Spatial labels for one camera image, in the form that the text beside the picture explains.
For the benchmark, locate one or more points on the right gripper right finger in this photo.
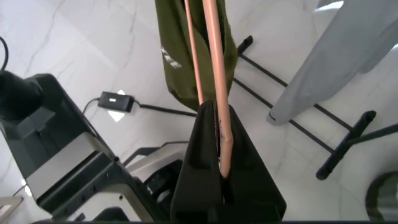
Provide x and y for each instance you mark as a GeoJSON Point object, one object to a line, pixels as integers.
{"type": "Point", "coordinates": [252, 183]}

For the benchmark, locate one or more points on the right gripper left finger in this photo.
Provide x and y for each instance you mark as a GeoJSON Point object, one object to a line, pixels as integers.
{"type": "Point", "coordinates": [196, 180]}

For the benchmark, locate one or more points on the pink clothes hanger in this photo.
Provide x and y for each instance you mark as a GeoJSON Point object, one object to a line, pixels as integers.
{"type": "Point", "coordinates": [219, 77]}

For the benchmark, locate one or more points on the green garment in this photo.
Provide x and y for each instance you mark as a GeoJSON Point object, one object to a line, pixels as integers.
{"type": "Point", "coordinates": [174, 46]}

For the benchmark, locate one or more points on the pale grey shorts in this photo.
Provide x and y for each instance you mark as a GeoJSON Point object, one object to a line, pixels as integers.
{"type": "Point", "coordinates": [342, 53]}

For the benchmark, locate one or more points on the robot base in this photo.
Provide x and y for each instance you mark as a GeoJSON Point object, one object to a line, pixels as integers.
{"type": "Point", "coordinates": [62, 161]}

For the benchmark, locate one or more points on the black clothes rack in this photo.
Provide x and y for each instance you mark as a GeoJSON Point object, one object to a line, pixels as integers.
{"type": "Point", "coordinates": [351, 140]}

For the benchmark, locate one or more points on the black power adapter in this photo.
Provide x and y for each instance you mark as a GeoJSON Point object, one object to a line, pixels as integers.
{"type": "Point", "coordinates": [116, 102]}

